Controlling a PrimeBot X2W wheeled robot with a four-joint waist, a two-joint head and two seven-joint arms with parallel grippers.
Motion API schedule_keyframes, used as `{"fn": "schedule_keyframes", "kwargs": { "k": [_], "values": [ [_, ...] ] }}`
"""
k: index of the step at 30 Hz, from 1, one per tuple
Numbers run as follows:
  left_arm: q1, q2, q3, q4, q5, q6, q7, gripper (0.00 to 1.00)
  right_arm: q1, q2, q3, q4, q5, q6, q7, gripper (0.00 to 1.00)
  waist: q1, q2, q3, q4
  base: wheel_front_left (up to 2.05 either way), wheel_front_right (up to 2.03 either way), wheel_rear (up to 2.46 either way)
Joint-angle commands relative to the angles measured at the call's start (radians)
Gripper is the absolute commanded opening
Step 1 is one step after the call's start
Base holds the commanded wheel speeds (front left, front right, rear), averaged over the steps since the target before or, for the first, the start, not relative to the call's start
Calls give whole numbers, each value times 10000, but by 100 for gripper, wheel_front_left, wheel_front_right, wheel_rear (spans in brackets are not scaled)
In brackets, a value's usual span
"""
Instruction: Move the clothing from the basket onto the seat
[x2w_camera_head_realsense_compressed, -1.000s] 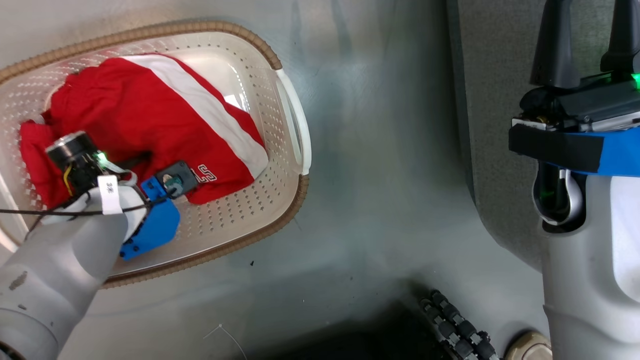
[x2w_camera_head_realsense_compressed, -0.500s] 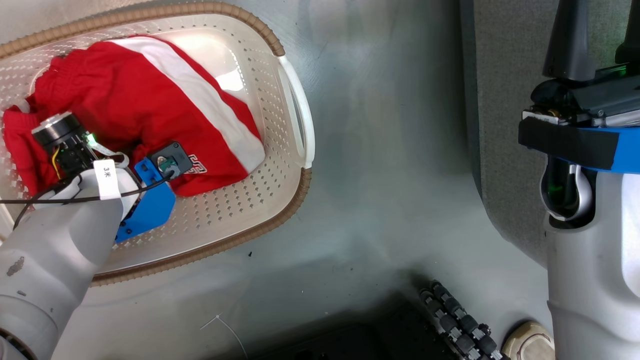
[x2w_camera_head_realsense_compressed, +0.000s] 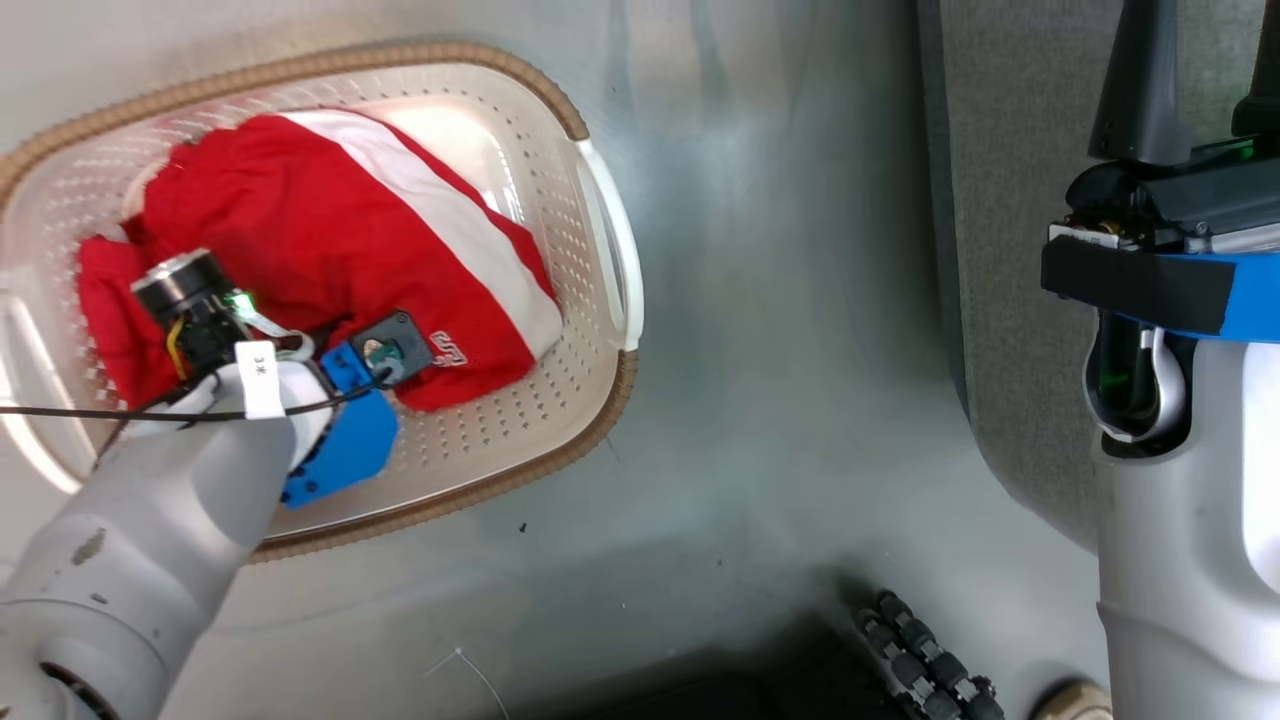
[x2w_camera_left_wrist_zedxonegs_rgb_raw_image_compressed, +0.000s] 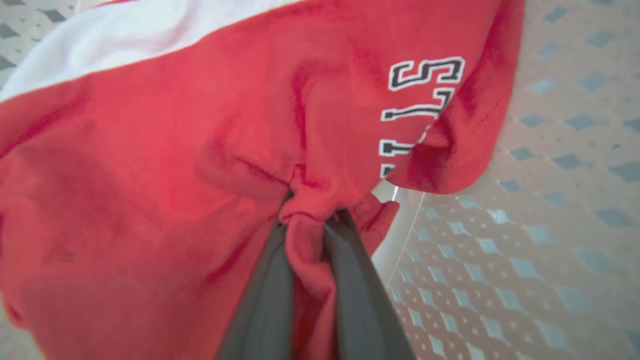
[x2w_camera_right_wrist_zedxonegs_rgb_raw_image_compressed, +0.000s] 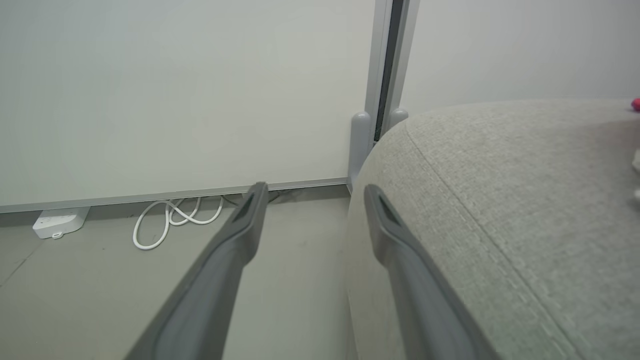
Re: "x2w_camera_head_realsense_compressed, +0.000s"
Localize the white cable label tag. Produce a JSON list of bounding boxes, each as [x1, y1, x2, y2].
[[236, 340, 288, 421]]

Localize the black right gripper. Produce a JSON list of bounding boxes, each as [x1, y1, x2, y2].
[[1045, 0, 1280, 257]]

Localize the beige plastic laundry basket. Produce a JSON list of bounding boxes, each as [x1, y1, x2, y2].
[[0, 40, 644, 563]]

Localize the grey fabric sofa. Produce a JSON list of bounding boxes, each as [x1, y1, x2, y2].
[[918, 0, 1280, 553]]

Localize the black roller wheel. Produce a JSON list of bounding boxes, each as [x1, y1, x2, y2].
[[850, 589, 1007, 720]]

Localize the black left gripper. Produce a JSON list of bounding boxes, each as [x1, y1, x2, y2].
[[131, 249, 258, 387]]

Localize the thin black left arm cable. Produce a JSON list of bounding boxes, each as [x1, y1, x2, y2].
[[0, 366, 393, 422]]

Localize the red and white garment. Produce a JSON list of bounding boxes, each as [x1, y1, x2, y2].
[[77, 109, 564, 414]]

